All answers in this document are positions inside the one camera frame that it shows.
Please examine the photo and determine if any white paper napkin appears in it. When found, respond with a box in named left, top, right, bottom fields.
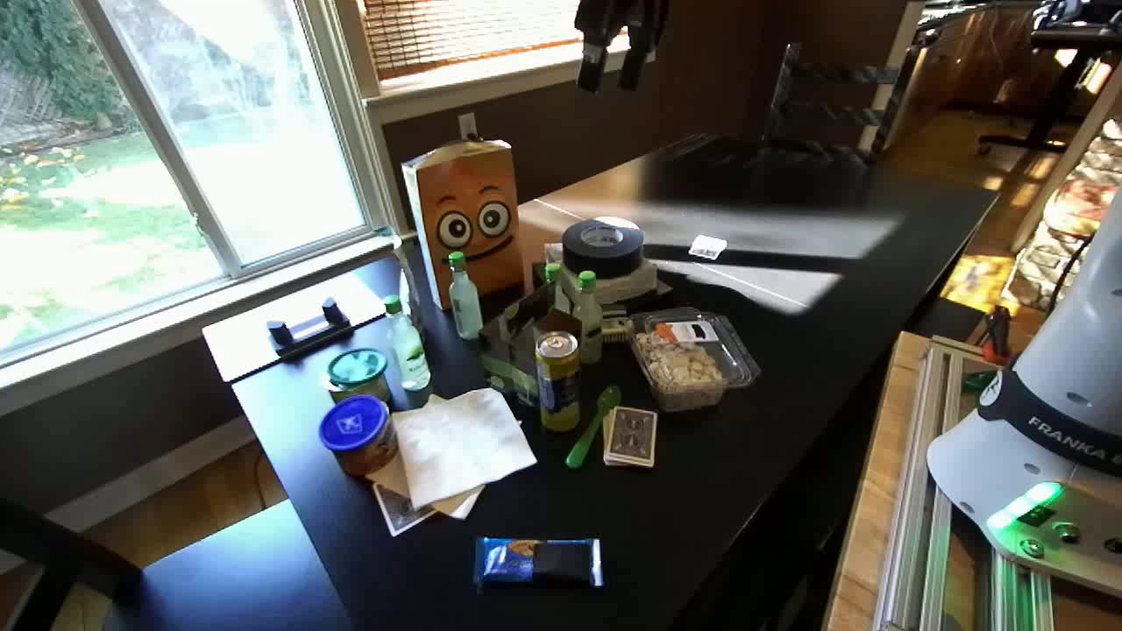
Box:
left=390, top=386, right=540, bottom=512

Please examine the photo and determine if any dark round lid container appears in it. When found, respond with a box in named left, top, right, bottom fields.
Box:
left=561, top=214, right=650, bottom=282

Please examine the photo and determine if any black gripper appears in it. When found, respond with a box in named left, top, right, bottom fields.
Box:
left=572, top=0, right=675, bottom=95

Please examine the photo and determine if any deck of playing cards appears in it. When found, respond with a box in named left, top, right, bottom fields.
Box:
left=598, top=405, right=661, bottom=475

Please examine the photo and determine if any black desk in background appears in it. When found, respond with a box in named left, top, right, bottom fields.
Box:
left=978, top=0, right=1122, bottom=159

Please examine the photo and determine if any clear bowl of food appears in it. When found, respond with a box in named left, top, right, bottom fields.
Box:
left=631, top=306, right=765, bottom=394

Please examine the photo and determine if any small green-capped clear bottle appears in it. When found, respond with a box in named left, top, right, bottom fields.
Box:
left=537, top=261, right=569, bottom=335
left=574, top=267, right=606, bottom=366
left=382, top=295, right=435, bottom=396
left=446, top=248, right=486, bottom=344

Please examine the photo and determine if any small white tag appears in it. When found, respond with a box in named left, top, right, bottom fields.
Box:
left=683, top=231, right=731, bottom=262

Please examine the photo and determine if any cardboard bottle carrier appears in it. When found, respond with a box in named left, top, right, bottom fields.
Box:
left=478, top=262, right=660, bottom=406

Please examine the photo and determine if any woven window blind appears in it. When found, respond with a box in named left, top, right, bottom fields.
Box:
left=356, top=0, right=588, bottom=84

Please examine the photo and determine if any wooden robot stand with rails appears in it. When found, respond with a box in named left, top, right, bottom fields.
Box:
left=821, top=329, right=1122, bottom=631

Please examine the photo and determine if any printed card with white border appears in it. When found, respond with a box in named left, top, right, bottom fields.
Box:
left=368, top=479, right=442, bottom=545

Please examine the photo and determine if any blue wrapped snack bar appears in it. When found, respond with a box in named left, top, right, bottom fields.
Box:
left=473, top=534, right=609, bottom=594

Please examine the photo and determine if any dark wooden chair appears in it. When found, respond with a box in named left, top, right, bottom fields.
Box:
left=762, top=40, right=903, bottom=159

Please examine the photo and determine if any black handle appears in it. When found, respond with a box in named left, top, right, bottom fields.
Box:
left=267, top=299, right=356, bottom=366

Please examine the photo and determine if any yellow packet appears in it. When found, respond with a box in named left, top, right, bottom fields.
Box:
left=937, top=252, right=1019, bottom=318

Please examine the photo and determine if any black bench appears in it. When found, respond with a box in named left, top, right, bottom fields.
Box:
left=112, top=499, right=356, bottom=631

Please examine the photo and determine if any brown can with blue lid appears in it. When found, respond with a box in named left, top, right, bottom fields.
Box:
left=316, top=394, right=399, bottom=479

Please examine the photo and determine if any orange box with cartoon face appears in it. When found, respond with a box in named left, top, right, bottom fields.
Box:
left=399, top=136, right=527, bottom=311

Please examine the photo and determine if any black chair frame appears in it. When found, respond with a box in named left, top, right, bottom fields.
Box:
left=0, top=495, right=146, bottom=631

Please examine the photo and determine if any brown paper napkin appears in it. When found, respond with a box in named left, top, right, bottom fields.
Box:
left=368, top=448, right=485, bottom=526

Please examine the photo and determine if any green plastic utensil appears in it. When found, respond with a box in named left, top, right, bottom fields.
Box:
left=561, top=382, right=625, bottom=475

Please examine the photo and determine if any yellow and blue drink can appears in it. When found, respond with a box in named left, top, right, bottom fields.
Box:
left=534, top=328, right=585, bottom=435

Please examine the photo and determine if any white board with handle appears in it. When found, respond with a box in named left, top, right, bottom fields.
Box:
left=200, top=269, right=390, bottom=386

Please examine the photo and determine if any can with teal lid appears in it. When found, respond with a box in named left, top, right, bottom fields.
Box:
left=323, top=344, right=395, bottom=406

